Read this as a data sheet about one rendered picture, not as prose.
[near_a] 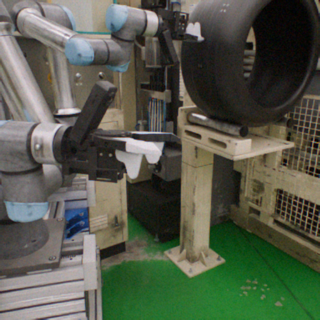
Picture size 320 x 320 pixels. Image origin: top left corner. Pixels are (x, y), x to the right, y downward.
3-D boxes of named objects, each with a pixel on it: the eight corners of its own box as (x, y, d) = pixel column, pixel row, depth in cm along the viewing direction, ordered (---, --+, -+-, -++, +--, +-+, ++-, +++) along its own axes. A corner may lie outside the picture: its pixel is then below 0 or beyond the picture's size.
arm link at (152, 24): (146, 35, 100) (134, 36, 107) (159, 37, 102) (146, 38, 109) (148, 8, 98) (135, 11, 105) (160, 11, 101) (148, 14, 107)
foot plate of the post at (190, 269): (163, 253, 200) (163, 247, 198) (197, 240, 213) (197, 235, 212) (189, 278, 178) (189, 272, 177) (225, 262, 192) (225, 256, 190)
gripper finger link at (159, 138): (172, 160, 64) (128, 163, 60) (174, 131, 62) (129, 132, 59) (179, 164, 61) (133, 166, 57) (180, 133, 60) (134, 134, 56)
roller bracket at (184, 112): (177, 127, 154) (178, 107, 151) (237, 118, 174) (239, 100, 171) (181, 129, 151) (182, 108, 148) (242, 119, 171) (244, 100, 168)
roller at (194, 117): (195, 113, 154) (192, 122, 155) (189, 111, 152) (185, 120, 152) (250, 127, 127) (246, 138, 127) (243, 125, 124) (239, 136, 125)
